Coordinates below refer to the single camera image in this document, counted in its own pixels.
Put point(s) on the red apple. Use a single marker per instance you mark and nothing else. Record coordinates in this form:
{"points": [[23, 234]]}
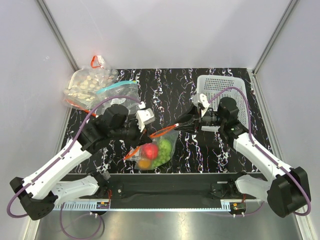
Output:
{"points": [[150, 151]]}

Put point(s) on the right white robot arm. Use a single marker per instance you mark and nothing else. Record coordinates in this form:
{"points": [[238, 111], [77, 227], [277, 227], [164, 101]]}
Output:
{"points": [[285, 189]]}

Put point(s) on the aluminium frame post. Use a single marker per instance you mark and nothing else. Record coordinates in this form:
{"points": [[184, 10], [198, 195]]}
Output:
{"points": [[43, 7], [276, 33]]}

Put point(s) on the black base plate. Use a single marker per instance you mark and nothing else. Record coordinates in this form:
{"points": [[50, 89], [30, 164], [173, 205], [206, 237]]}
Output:
{"points": [[181, 188]]}

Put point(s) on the small bag orange zipper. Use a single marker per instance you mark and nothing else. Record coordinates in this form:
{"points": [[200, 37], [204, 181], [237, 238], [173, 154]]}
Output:
{"points": [[98, 62]]}

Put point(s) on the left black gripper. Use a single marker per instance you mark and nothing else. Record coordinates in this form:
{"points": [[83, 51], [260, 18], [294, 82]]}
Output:
{"points": [[142, 138]]}

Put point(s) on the left aluminium frame post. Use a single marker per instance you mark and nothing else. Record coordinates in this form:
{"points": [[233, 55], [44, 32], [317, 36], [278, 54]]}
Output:
{"points": [[43, 7]]}

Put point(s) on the clear bag teal zipper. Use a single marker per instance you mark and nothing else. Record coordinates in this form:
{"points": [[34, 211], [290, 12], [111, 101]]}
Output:
{"points": [[127, 88]]}

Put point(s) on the clear bag orange zipper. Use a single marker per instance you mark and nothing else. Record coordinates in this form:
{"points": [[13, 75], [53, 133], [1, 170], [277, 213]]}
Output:
{"points": [[167, 133]]}

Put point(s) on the bag of round biscuits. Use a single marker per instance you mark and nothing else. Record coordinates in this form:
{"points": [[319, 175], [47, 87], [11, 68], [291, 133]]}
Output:
{"points": [[81, 91]]}

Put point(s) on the right aluminium frame post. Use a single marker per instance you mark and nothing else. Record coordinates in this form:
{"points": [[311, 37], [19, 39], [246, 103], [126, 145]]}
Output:
{"points": [[276, 33]]}

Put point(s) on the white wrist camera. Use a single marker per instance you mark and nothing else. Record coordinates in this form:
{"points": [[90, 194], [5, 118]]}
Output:
{"points": [[200, 101], [144, 117]]}

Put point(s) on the front aluminium rail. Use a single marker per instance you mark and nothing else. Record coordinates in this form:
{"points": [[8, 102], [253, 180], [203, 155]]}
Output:
{"points": [[89, 186]]}

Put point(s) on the brown kiwi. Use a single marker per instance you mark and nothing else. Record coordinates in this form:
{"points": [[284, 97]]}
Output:
{"points": [[144, 164]]}

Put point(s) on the white slotted cable duct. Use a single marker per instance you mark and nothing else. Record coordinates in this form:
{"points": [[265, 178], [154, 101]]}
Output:
{"points": [[142, 206]]}

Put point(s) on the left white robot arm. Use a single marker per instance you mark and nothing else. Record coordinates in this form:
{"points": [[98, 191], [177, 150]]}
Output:
{"points": [[91, 138]]}

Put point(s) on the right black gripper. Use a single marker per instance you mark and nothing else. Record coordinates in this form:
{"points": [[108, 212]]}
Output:
{"points": [[193, 119]]}

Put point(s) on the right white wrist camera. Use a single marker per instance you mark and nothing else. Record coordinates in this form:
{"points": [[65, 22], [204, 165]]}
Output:
{"points": [[200, 101]]}

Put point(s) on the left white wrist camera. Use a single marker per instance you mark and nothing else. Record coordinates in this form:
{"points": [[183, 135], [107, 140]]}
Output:
{"points": [[144, 117]]}

